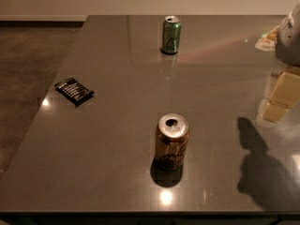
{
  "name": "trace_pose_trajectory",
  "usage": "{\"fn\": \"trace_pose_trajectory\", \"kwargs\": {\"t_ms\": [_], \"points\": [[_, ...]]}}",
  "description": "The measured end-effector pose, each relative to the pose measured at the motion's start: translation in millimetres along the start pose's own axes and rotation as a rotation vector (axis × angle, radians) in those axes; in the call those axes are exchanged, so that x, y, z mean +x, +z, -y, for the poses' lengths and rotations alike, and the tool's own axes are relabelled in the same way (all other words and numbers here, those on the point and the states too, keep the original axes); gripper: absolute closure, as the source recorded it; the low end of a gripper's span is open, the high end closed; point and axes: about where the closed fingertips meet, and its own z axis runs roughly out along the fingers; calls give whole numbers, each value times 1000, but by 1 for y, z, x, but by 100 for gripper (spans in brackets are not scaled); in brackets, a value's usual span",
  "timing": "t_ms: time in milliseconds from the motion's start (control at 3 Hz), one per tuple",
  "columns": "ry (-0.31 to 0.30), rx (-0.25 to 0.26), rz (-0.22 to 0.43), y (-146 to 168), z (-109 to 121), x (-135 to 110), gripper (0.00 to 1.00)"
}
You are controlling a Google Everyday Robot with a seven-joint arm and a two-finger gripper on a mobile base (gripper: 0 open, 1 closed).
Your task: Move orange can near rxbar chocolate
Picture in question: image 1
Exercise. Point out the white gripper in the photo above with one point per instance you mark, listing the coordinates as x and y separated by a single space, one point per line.
289 41

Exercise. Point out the orange soda can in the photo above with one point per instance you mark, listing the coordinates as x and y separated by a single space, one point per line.
172 136

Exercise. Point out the green soda can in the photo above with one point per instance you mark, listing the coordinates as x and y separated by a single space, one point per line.
171 34

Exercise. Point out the black rxbar chocolate wrapper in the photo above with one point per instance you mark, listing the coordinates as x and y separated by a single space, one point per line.
74 91

